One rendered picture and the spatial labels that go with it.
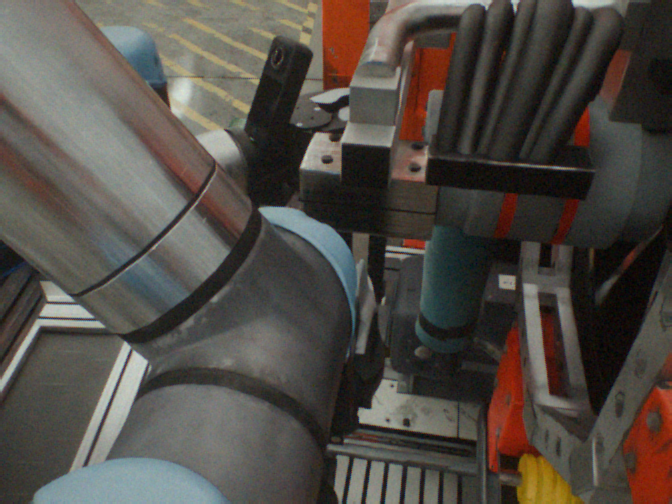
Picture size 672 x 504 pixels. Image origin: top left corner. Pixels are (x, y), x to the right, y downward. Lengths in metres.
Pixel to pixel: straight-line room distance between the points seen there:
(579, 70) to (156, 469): 0.28
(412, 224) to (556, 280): 0.45
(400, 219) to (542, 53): 0.13
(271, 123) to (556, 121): 0.37
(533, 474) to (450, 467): 0.55
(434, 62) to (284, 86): 0.44
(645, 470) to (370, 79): 0.27
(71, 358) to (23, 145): 1.15
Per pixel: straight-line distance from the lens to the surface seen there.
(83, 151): 0.20
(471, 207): 0.54
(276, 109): 0.64
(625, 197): 0.55
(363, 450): 1.27
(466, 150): 0.34
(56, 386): 1.30
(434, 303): 0.83
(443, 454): 1.27
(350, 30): 1.01
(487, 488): 1.17
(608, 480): 0.47
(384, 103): 0.36
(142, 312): 0.22
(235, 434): 0.20
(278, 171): 0.69
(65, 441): 1.21
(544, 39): 0.35
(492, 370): 1.40
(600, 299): 0.82
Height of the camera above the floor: 1.15
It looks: 40 degrees down
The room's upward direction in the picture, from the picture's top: straight up
